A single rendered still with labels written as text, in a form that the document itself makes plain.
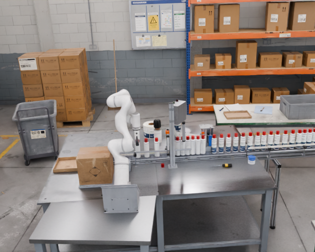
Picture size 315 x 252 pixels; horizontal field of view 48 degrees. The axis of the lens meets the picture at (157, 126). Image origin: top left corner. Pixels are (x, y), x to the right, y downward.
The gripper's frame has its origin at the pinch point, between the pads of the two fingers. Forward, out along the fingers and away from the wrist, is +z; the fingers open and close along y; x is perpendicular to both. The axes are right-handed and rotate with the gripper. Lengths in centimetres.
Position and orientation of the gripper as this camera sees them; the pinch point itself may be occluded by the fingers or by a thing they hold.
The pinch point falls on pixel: (137, 142)
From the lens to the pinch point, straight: 359.6
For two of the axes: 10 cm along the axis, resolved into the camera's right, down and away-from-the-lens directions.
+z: 0.4, 9.3, 3.7
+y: -0.6, -3.6, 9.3
